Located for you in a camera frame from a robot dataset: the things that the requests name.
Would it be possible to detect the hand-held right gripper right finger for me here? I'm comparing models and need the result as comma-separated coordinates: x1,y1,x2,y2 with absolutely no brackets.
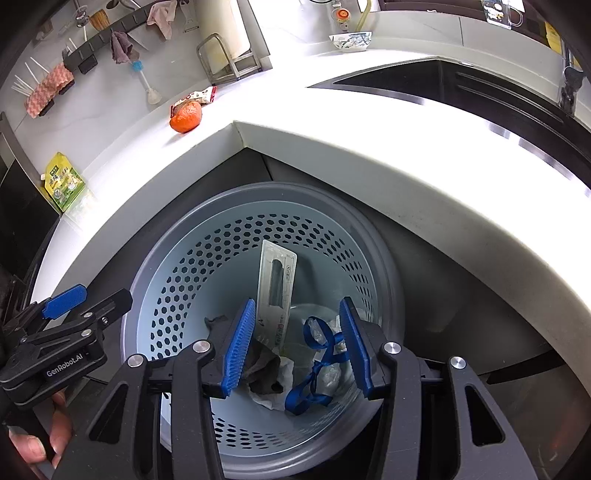
338,295,541,480

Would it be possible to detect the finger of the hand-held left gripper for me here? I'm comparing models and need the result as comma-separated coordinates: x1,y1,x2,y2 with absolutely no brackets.
4,285,88,334
28,288,134,342

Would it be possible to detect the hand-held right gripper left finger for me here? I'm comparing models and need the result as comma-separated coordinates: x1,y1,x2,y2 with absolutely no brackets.
51,298,257,480

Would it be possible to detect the dark grey cloth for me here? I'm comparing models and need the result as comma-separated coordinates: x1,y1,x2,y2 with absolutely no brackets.
204,315,284,395

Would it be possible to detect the clear plastic bag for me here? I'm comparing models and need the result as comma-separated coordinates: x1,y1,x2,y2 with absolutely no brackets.
305,316,352,393

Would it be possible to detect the blue ribbon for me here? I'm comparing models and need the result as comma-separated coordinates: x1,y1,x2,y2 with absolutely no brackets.
284,316,345,415

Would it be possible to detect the plain white paper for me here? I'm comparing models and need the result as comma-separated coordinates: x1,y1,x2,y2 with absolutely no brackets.
247,355,296,411

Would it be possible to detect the grey perforated waste bin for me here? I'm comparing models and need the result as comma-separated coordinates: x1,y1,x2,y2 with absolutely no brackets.
120,182,407,480

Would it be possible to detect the person's left hand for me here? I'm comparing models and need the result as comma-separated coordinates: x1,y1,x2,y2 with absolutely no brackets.
7,390,75,464

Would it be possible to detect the clear plastic blister package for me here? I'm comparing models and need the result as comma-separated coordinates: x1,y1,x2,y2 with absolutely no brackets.
255,239,300,356

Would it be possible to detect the black kitchen appliance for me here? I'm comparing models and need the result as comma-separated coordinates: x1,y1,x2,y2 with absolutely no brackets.
0,113,61,301

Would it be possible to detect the yellow green refill pouch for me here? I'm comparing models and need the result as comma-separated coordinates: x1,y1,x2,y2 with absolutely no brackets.
41,152,88,214

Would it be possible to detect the orange tangerine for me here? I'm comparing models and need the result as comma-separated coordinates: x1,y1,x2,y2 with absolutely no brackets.
169,100,204,134

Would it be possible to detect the pink sponge cloth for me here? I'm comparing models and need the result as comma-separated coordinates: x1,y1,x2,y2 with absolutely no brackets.
24,63,75,118

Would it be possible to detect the blue white bottle brush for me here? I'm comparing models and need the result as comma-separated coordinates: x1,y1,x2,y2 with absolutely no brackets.
131,58,162,106

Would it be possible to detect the bundle of white sticks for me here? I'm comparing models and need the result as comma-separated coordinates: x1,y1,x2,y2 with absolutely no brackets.
11,58,47,97

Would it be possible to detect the red white snack wrapper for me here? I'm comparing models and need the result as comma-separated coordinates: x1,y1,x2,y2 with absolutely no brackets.
172,85,218,116

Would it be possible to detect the brown grey rag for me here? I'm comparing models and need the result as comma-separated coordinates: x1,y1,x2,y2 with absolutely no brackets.
110,31,139,64

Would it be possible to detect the metal cutting board stand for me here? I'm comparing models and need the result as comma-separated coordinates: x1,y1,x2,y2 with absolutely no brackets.
196,33,262,85

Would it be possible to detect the black kitchen sink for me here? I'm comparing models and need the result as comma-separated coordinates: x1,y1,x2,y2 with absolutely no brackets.
307,58,591,162

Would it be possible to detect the pink rag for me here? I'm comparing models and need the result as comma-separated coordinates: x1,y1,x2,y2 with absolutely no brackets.
146,0,178,40

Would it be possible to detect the white cutting board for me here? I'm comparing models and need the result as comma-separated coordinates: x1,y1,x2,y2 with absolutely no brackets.
222,0,266,58

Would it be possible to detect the white patterned ceramic bowl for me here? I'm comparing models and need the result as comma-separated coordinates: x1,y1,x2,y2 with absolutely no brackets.
329,30,374,54

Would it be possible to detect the dark sink faucet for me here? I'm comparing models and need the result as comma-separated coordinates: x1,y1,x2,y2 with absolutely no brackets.
558,65,585,114

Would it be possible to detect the clear cartoon print mug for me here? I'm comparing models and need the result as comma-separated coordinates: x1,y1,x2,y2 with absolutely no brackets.
480,0,525,31

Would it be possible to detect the black wall rack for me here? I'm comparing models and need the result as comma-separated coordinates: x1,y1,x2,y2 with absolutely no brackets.
62,0,162,75

